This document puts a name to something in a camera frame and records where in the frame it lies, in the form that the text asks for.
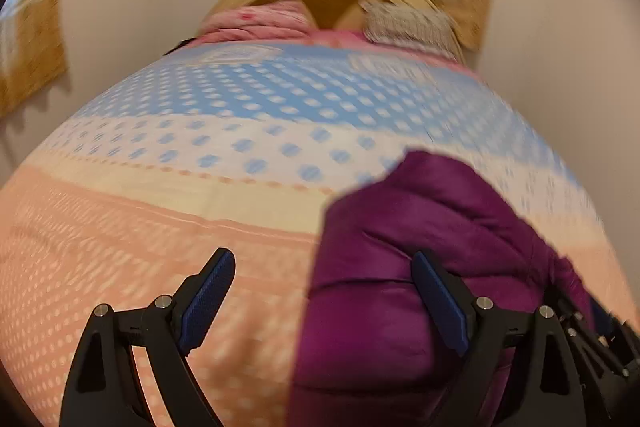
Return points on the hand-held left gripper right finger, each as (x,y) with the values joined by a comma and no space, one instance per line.
(442,304)

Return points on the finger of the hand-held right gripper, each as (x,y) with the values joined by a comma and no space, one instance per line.
(595,332)

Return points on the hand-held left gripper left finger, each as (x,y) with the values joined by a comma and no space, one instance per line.
(210,297)

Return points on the purple puffer jacket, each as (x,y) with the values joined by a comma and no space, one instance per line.
(380,257)

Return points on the bed with patterned bedspread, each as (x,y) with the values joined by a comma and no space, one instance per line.
(200,157)

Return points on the pink folded quilt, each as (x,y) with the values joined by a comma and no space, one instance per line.
(255,23)

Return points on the grey patterned pillow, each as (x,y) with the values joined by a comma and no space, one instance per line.
(410,27)

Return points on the pink cloth under pillow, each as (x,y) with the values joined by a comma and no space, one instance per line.
(340,38)

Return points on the beige side window curtain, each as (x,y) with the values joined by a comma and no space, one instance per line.
(30,52)

